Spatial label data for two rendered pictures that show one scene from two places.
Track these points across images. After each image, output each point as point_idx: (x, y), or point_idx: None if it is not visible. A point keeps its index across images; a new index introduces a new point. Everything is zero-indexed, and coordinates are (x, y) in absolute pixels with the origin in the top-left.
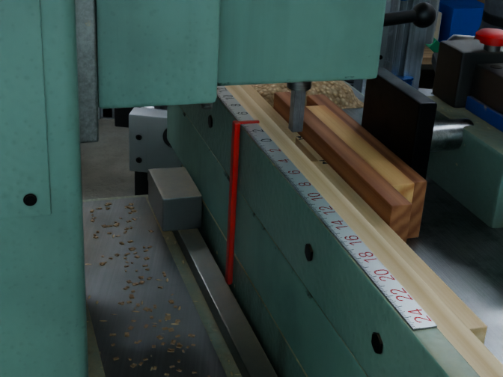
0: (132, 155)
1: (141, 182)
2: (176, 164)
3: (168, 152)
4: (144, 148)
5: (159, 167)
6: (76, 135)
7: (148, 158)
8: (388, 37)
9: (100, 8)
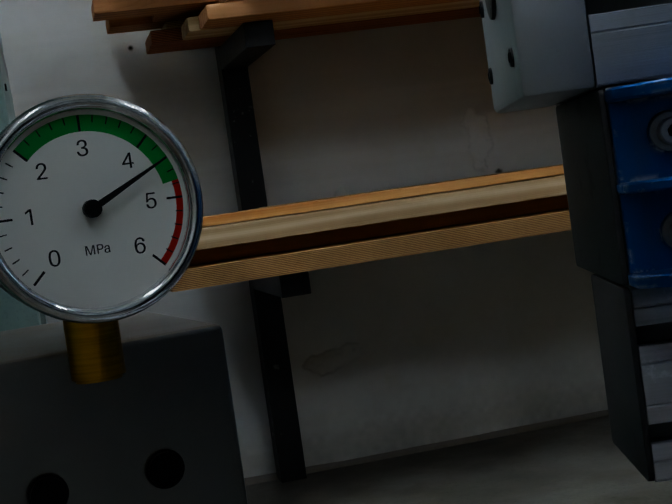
0: (488, 65)
1: (565, 161)
2: (502, 71)
3: (495, 36)
4: (488, 39)
5: (499, 87)
6: None
7: (493, 65)
8: None
9: None
